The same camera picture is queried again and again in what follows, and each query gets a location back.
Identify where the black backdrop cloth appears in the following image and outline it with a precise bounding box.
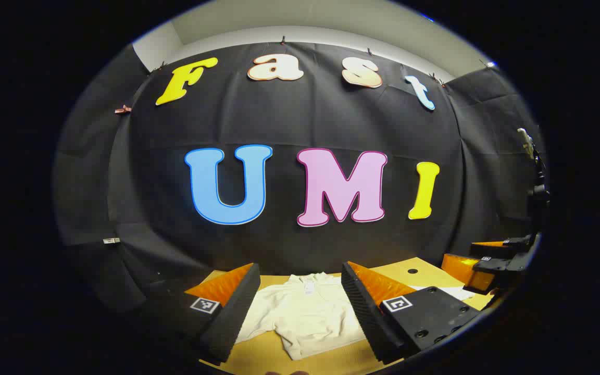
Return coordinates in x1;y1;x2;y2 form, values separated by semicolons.
53;42;548;313

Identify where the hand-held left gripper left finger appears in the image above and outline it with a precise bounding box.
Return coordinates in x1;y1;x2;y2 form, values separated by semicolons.
139;263;261;365

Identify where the white sweatshirt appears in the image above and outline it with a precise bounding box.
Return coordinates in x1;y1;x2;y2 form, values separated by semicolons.
235;272;475;361

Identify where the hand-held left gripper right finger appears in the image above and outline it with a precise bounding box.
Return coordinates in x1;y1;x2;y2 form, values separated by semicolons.
341;261;483;365

